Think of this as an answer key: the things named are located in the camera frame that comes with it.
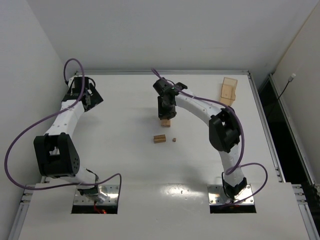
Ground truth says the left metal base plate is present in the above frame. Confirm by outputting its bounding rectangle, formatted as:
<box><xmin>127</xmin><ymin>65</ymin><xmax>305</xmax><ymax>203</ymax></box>
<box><xmin>73</xmin><ymin>184</ymin><xmax>121</xmax><ymax>206</ymax></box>

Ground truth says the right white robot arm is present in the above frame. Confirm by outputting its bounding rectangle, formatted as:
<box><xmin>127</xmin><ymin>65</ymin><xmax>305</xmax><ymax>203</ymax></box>
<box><xmin>153</xmin><ymin>78</ymin><xmax>247</xmax><ymax>200</ymax></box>

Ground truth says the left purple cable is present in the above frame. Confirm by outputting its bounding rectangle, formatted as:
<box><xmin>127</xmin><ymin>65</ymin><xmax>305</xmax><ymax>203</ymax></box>
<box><xmin>3</xmin><ymin>58</ymin><xmax>122</xmax><ymax>192</ymax></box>

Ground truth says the clear amber plastic box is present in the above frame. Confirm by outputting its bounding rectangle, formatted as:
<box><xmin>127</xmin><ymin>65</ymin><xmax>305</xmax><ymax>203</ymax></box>
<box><xmin>220</xmin><ymin>77</ymin><xmax>238</xmax><ymax>107</ymax></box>

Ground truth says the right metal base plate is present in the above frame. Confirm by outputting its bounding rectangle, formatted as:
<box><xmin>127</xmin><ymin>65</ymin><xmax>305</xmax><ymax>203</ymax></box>
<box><xmin>207</xmin><ymin>184</ymin><xmax>255</xmax><ymax>206</ymax></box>

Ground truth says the dark striped wood block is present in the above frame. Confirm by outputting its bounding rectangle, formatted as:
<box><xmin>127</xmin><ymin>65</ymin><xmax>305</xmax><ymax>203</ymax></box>
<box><xmin>153</xmin><ymin>134</ymin><xmax>167</xmax><ymax>144</ymax></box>

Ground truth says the purple cable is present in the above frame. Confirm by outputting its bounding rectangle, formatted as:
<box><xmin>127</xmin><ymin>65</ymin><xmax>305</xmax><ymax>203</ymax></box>
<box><xmin>3</xmin><ymin>58</ymin><xmax>122</xmax><ymax>192</ymax></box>
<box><xmin>150</xmin><ymin>68</ymin><xmax>269</xmax><ymax>207</ymax></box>

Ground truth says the metal base plate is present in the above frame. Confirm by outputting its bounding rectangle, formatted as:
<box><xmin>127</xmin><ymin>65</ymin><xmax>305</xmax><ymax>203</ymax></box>
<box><xmin>207</xmin><ymin>184</ymin><xmax>255</xmax><ymax>206</ymax></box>
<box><xmin>73</xmin><ymin>184</ymin><xmax>121</xmax><ymax>206</ymax></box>

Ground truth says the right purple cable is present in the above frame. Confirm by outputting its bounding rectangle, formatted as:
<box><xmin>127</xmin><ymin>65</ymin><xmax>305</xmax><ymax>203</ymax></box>
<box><xmin>150</xmin><ymin>68</ymin><xmax>269</xmax><ymax>207</ymax></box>

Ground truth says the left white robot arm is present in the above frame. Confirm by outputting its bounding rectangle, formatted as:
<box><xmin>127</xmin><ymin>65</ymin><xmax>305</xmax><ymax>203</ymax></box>
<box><xmin>33</xmin><ymin>76</ymin><xmax>103</xmax><ymax>199</ymax></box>

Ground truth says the grey wall cable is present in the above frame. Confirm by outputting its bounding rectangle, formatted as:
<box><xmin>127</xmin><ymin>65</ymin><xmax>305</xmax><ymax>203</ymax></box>
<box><xmin>276</xmin><ymin>73</ymin><xmax>297</xmax><ymax>101</ymax></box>

